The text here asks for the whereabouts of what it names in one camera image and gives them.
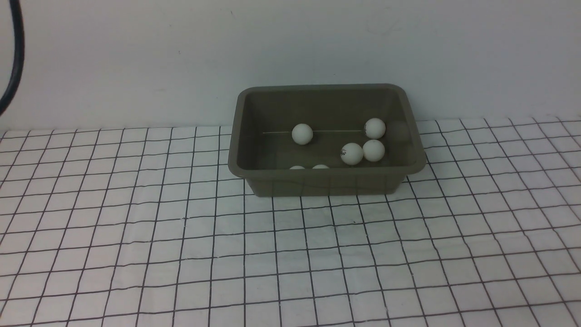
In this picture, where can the white printed ping-pong ball front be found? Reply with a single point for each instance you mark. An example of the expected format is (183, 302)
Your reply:
(352, 154)

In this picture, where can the white printed ping-pong ball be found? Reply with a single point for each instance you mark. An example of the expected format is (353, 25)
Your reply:
(375, 128)
(352, 154)

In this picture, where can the olive green plastic bin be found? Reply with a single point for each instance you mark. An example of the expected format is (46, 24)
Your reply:
(262, 149)

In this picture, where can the white checkered tablecloth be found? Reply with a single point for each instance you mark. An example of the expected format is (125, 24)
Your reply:
(148, 228)

